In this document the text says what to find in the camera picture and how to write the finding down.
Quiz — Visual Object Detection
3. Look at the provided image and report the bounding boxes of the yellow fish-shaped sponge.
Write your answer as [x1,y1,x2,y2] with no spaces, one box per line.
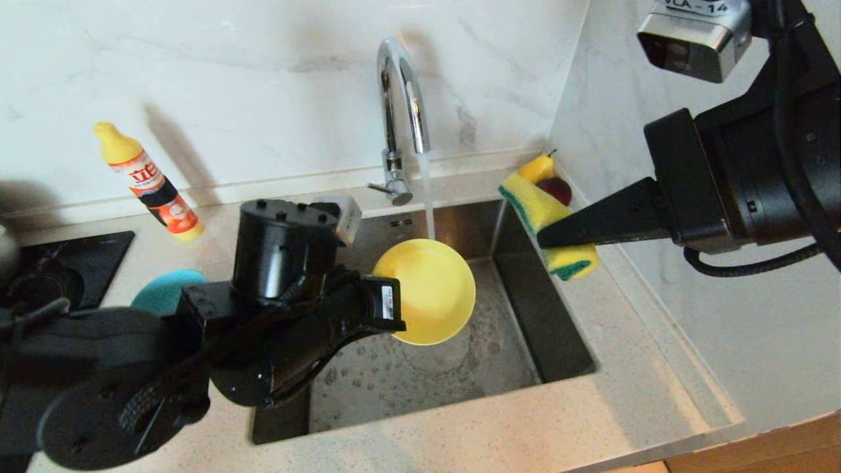
[497,172,600,282]

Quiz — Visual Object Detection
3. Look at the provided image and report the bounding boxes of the yellow plastic bowl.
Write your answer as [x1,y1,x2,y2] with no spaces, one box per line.
[373,238,477,347]

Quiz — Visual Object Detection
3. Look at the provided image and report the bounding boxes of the orange yellow dish soap bottle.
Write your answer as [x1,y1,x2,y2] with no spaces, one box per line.
[92,121,203,241]

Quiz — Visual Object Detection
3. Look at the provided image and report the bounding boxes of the stainless steel sink basin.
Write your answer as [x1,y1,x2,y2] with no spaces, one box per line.
[251,199,599,446]

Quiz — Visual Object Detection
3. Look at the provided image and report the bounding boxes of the dark red apple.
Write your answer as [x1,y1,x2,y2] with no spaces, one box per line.
[539,177,573,206]

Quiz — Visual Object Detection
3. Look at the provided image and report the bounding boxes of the yellow pear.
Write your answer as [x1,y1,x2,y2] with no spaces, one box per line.
[518,150,558,183]

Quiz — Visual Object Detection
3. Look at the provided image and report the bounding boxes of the black braided right arm sleeve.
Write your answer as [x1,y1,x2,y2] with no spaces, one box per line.
[683,242,830,278]

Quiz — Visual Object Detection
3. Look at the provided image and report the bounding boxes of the black braided arm sleeve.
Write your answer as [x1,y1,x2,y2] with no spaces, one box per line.
[683,242,830,278]
[118,368,217,434]

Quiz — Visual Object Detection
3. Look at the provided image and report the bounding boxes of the blue plastic bowl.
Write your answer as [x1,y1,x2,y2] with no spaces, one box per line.
[130,269,210,316]

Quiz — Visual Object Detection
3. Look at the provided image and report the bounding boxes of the black braided left arm sleeve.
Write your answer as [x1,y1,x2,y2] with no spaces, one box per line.
[118,368,217,434]

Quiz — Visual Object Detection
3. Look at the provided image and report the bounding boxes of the clear running water stream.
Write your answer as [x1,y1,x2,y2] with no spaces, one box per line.
[420,152,440,242]

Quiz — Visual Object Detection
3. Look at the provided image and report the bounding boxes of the black induction cooktop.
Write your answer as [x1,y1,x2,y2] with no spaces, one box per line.
[0,230,135,316]

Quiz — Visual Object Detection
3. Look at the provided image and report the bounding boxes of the chrome gooseneck faucet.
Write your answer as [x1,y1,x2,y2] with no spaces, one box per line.
[365,37,432,207]

